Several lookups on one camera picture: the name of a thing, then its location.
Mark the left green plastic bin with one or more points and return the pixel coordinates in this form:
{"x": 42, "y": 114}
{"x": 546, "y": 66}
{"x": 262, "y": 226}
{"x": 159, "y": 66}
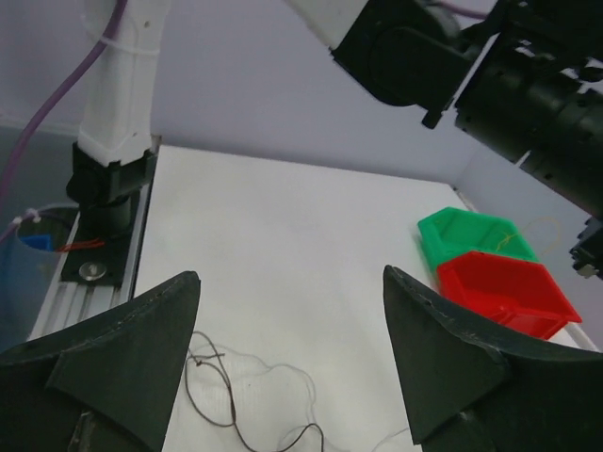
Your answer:
{"x": 451, "y": 232}

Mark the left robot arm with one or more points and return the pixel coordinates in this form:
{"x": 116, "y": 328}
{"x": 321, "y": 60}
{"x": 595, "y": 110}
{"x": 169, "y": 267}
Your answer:
{"x": 521, "y": 80}

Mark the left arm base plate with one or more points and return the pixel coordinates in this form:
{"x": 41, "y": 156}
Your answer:
{"x": 108, "y": 201}

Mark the red plastic bin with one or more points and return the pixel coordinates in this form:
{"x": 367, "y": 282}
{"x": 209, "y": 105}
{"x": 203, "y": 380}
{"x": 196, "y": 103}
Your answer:
{"x": 518, "y": 294}

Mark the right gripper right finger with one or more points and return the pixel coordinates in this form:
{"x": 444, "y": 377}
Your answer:
{"x": 469, "y": 384}

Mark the aluminium front rail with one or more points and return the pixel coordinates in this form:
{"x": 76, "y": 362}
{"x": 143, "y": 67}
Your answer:
{"x": 68, "y": 303}

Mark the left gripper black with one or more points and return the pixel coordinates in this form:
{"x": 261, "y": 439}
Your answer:
{"x": 587, "y": 253}

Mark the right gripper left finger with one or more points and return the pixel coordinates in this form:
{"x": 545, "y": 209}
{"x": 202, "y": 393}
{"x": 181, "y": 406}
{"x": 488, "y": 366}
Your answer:
{"x": 107, "y": 383}

